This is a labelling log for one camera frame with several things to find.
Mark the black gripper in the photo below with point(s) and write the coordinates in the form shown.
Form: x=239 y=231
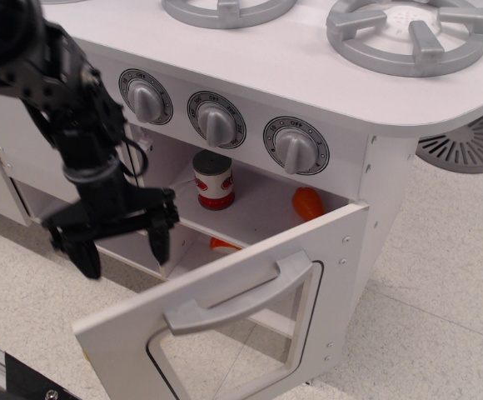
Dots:
x=110 y=206

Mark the silver oven door handle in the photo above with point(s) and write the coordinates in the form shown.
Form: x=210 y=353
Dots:
x=190 y=317

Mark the white oven door with window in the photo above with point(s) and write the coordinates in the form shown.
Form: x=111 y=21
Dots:
x=317 y=261

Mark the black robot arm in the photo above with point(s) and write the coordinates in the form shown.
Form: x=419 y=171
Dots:
x=63 y=93

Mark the orange white toy lower shelf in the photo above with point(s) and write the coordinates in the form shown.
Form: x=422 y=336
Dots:
x=220 y=246

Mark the toy can red label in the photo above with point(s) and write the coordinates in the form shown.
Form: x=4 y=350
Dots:
x=214 y=180

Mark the left grey stove knob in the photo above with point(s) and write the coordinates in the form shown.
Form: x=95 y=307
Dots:
x=145 y=96

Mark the grey stove knob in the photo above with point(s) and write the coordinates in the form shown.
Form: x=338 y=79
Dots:
x=145 y=96
x=296 y=146
x=216 y=120

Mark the middle grey stove knob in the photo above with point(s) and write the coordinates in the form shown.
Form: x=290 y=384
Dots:
x=216 y=120

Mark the white toy kitchen stove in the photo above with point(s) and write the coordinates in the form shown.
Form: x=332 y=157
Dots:
x=284 y=68

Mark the right grey stove knob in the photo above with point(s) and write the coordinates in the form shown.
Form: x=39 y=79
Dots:
x=296 y=146

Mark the left silver burner grate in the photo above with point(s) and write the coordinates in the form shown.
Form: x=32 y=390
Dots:
x=227 y=14

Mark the silver burner grate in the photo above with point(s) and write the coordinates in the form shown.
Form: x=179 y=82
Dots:
x=410 y=39
x=227 y=14

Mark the right silver burner grate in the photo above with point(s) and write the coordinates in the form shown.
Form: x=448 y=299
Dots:
x=410 y=39

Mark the grey slotted round disc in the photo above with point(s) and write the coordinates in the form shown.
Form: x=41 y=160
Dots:
x=459 y=150

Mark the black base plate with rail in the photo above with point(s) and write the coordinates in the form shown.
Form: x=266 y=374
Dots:
x=19 y=381

